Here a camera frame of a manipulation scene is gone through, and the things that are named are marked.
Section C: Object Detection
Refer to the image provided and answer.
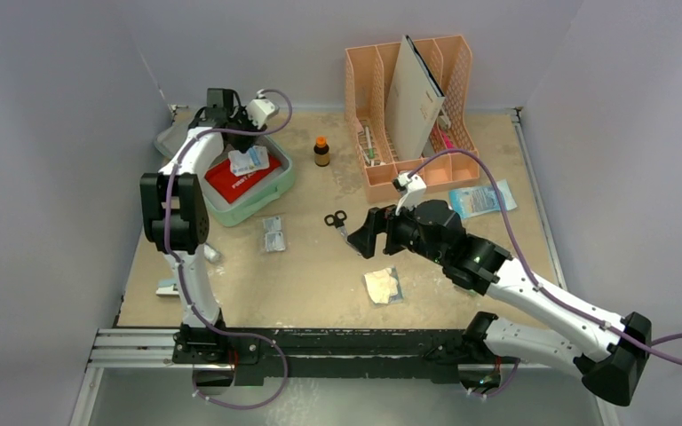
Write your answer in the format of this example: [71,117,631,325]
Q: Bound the gauze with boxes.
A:
[363,267,403,305]

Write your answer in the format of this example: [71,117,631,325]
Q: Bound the small white blue tube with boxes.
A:
[203,244,222,264]

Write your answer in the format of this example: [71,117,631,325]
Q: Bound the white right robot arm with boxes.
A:
[346,200,652,406]

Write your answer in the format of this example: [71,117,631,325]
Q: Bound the peach desk file organizer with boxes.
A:
[345,35,480,203]

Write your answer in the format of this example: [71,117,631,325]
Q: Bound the pink item in organizer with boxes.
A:
[439,129,456,150]

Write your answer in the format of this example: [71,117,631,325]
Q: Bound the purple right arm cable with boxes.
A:
[408,147,682,372]

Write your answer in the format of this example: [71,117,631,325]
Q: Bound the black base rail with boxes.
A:
[172,321,513,389]

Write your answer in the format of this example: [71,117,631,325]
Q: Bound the white blue mask packet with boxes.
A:
[227,145,270,177]

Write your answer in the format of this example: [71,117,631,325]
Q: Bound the green medicine case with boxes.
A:
[153,125,296,226]

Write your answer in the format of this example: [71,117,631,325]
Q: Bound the black handled scissors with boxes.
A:
[324,210,350,245]

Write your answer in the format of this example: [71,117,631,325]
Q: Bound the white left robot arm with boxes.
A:
[139,88,274,363]

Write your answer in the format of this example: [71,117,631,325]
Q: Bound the beige folder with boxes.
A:
[385,35,446,162]

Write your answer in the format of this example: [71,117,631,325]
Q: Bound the blue white stapler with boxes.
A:
[155,279,179,297]

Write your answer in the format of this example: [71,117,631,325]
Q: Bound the clear bag alcohol pads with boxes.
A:
[262,216,287,253]

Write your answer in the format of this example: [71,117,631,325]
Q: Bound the blue wet wipes pack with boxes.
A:
[448,179,517,219]

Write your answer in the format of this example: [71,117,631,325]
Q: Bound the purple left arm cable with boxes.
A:
[163,89,294,411]

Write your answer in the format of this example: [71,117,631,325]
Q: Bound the red first aid pouch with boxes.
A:
[205,154,282,203]

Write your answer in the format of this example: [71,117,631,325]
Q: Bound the brown bottle orange cap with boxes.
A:
[313,136,330,167]

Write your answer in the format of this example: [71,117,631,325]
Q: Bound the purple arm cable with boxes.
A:
[408,147,682,372]
[163,89,294,411]

